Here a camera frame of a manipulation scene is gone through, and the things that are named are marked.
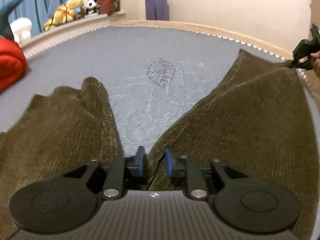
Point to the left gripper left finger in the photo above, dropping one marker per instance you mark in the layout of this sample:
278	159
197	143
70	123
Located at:
135	163

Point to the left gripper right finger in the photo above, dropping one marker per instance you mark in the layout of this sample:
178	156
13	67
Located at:
176	165

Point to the brown corduroy pants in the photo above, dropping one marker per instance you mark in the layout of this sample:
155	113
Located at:
257	119

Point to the person's right hand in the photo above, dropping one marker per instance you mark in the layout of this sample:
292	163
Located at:
315	63

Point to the grey quilted bed cover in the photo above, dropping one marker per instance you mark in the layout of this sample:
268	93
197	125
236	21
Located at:
153	77

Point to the red folded garment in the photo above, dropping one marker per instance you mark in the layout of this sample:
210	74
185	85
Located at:
13	64

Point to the black and white plush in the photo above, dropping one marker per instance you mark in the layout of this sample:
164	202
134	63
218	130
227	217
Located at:
90	7

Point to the yellow plush toy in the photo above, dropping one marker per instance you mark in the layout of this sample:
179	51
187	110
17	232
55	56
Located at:
64	13

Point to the white plush toy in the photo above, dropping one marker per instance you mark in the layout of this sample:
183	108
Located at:
21	29

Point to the teal shark plush toy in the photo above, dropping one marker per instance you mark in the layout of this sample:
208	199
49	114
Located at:
6	10

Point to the wooden bed frame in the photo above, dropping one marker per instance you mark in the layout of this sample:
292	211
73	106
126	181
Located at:
43	41

